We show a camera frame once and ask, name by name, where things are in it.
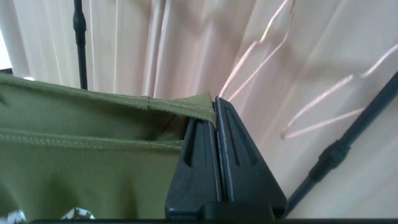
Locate green long-sleeved shirt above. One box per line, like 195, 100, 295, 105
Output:
0, 72, 218, 221

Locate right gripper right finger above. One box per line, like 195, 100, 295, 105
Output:
213, 96, 289, 218

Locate black clothes rack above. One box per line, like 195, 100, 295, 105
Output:
72, 0, 398, 217

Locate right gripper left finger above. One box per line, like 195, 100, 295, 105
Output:
164, 117, 223, 219

